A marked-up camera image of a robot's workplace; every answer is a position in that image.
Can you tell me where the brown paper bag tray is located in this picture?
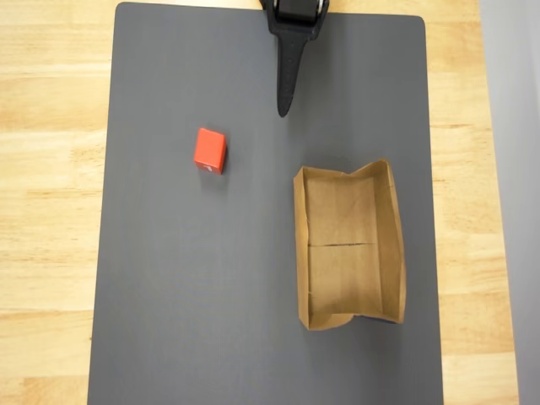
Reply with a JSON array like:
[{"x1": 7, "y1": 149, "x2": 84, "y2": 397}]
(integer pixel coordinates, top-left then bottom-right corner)
[{"x1": 293, "y1": 158, "x2": 408, "y2": 332}]

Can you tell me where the red cube with white numeral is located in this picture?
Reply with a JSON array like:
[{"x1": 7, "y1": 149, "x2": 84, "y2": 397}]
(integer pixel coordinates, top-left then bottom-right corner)
[{"x1": 192, "y1": 127, "x2": 228, "y2": 176}]

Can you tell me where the dark gray rectangular mat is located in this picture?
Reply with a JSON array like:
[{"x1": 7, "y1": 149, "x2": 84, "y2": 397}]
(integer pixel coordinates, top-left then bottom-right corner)
[{"x1": 86, "y1": 2, "x2": 445, "y2": 405}]

